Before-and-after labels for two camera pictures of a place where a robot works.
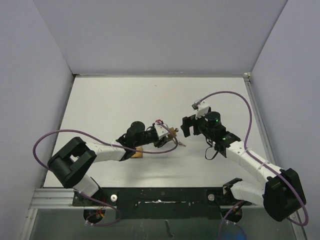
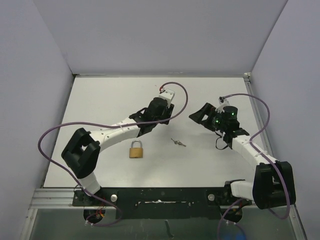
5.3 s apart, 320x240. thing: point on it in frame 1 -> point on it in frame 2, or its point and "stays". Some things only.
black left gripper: [159, 142] -> [167, 111]
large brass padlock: [138, 154] stays
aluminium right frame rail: [259, 118] stays
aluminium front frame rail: [62, 198] stays
